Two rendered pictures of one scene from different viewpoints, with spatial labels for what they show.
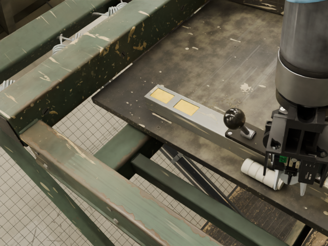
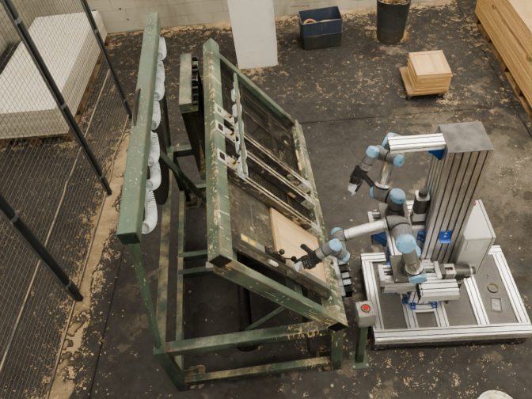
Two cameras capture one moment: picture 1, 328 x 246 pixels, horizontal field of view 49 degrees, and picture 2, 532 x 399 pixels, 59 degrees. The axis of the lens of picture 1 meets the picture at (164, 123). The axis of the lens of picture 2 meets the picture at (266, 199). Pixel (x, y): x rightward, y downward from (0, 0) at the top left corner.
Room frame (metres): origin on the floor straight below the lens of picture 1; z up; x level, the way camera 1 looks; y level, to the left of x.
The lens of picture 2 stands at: (-0.12, 1.39, 3.95)
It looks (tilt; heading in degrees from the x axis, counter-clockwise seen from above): 49 degrees down; 298
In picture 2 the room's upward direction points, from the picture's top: 9 degrees counter-clockwise
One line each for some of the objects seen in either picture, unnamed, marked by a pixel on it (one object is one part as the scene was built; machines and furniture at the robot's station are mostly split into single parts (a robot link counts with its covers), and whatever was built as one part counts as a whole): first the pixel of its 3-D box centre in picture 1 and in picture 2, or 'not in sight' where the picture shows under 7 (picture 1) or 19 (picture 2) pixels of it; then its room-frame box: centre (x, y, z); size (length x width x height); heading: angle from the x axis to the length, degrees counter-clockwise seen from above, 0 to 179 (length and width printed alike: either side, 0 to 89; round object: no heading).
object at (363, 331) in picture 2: not in sight; (361, 341); (0.07, -0.19, 0.38); 0.06 x 0.06 x 0.75; 27
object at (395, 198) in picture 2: not in sight; (396, 199); (0.05, -0.99, 1.20); 0.13 x 0.12 x 0.14; 167
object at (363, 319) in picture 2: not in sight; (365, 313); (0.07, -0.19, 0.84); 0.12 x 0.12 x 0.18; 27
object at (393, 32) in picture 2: not in sight; (392, 17); (0.84, -5.18, 0.33); 0.52 x 0.51 x 0.65; 112
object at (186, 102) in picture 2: not in sight; (199, 117); (1.84, -1.29, 1.38); 0.70 x 0.15 x 0.85; 117
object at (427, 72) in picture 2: not in sight; (423, 74); (0.19, -4.05, 0.20); 0.61 x 0.53 x 0.40; 112
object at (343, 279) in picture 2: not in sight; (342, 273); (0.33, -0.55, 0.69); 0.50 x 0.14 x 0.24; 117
